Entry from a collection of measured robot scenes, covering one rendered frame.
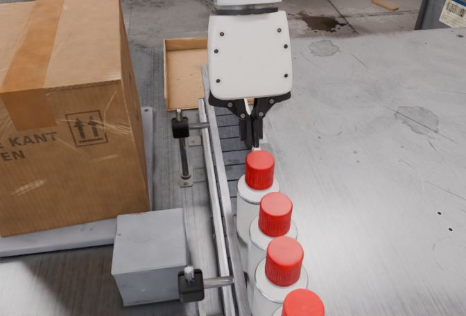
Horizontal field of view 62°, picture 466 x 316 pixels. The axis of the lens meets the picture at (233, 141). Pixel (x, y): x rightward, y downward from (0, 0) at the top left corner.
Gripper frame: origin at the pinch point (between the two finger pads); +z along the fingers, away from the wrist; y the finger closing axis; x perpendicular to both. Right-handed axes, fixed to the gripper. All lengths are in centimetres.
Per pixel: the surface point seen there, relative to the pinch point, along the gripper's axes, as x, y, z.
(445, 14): 161, 138, 1
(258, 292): -19.0, -3.0, 9.5
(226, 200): 0.0, -3.9, 10.0
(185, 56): 66, -7, -1
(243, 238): -6.3, -2.5, 12.2
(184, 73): 58, -8, 3
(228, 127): 27.5, -0.1, 8.7
